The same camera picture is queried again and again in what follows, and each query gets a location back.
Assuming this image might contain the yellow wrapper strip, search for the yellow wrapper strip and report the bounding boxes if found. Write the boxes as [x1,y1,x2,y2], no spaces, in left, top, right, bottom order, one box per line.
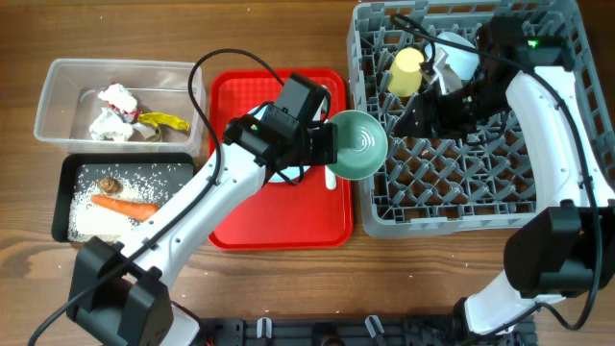
[137,112,190,142]

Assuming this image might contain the yellow plastic cup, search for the yellow plastic cup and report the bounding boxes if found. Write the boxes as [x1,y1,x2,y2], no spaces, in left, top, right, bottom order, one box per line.
[387,47,425,97]

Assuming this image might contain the white plastic spoon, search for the white plastic spoon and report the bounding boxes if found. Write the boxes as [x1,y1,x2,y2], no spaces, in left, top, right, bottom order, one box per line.
[325,166,337,190]

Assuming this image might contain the white rice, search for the white rice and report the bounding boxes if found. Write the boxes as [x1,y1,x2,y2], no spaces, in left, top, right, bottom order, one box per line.
[67,162,193,242]

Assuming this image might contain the black plastic tray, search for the black plastic tray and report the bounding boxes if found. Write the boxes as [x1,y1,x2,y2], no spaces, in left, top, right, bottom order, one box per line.
[51,153,194,243]

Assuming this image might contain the large light blue plate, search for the large light blue plate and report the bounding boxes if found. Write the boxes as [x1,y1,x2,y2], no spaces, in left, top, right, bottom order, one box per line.
[248,101,310,185]

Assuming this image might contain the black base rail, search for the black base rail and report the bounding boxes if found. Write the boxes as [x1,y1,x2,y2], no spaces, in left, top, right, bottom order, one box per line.
[191,314,538,346]

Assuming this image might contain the light blue bowl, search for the light blue bowl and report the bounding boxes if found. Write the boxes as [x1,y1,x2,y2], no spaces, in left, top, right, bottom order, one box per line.
[435,32,480,81]

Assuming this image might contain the red serving tray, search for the red serving tray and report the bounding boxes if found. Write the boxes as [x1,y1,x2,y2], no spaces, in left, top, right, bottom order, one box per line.
[209,69,354,251]

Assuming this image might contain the teal green bowl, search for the teal green bowl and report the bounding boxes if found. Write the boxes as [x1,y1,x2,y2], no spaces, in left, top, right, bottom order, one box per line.
[327,110,388,181]

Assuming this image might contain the red foil wrapper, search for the red foil wrapper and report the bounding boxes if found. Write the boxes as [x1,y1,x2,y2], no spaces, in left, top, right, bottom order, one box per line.
[113,108,141,124]

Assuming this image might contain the orange carrot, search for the orange carrot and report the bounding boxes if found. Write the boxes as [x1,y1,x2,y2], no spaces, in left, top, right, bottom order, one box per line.
[90,195,160,222]

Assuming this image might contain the grey dishwasher rack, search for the grey dishwasher rack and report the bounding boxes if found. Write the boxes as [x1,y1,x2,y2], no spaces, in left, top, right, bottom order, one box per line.
[347,0,614,237]

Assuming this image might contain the clear plastic bin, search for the clear plastic bin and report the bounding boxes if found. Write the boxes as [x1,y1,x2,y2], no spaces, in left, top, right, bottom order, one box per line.
[34,59,205,157]

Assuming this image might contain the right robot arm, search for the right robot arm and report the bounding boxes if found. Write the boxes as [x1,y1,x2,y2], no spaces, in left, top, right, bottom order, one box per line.
[394,16,614,345]

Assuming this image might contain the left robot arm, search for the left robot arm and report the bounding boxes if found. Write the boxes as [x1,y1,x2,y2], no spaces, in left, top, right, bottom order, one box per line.
[65,105,338,345]

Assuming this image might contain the white tissue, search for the white tissue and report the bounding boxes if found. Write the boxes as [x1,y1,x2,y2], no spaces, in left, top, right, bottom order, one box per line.
[98,84,137,113]
[89,108,135,142]

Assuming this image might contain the brown food lump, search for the brown food lump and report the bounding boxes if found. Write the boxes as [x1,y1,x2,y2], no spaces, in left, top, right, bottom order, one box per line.
[97,176,122,195]

